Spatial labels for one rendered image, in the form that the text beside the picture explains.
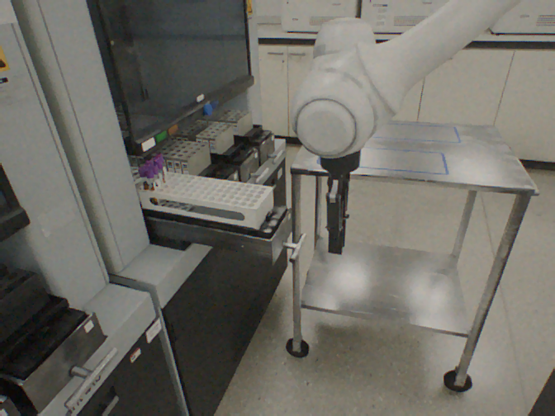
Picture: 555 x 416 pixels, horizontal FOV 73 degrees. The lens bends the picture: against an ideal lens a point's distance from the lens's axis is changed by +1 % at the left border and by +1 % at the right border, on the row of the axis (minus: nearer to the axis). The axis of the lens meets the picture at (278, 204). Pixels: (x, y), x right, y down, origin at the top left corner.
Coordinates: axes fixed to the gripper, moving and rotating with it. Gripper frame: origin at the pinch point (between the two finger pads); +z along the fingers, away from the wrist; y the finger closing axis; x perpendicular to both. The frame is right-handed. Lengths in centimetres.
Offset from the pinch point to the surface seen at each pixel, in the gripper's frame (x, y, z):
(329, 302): -7, -30, 52
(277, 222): -12.9, 1.5, -2.3
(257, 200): -17.2, 1.2, -7.1
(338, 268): -8, -49, 52
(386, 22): -13, -230, -17
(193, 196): -31.4, 3.6, -7.2
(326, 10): -55, -230, -26
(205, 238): -28.2, 6.7, 1.2
